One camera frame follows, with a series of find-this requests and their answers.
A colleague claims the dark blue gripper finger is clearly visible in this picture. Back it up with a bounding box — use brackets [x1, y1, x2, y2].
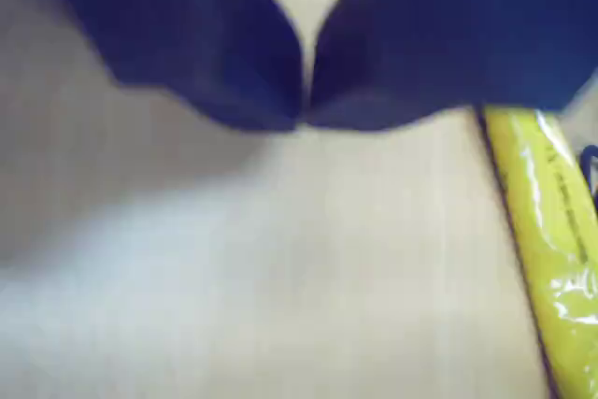
[306, 0, 598, 133]
[39, 0, 308, 133]

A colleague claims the yellow plastic tube packet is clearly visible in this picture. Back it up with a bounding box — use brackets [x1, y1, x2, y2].
[476, 107, 598, 399]

